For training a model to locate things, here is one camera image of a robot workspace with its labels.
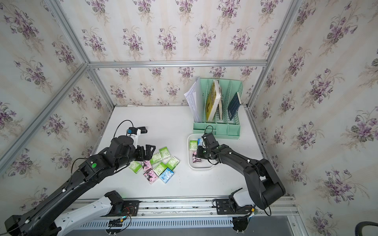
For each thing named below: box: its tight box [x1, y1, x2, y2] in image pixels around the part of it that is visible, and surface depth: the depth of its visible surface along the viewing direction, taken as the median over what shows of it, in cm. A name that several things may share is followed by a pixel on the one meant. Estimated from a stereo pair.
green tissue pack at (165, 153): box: [158, 146, 171, 160], surface depth 92 cm
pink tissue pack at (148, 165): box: [143, 159, 153, 172], surface depth 87 cm
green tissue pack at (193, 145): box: [189, 140, 198, 151], surface depth 96 cm
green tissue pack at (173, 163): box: [165, 155, 180, 171], surface depth 88 cm
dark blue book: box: [227, 91, 242, 121], surface depth 107 cm
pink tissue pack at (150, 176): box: [143, 168, 159, 185], surface depth 83 cm
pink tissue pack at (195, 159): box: [192, 151, 202, 164], surface depth 88 cm
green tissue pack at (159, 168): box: [152, 162, 168, 177], surface depth 86 cm
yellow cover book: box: [205, 79, 221, 122], surface depth 99 cm
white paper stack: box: [184, 77, 205, 123], surface depth 92 cm
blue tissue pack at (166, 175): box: [158, 167, 175, 184], surface depth 84 cm
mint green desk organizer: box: [192, 77, 244, 140], surface depth 106 cm
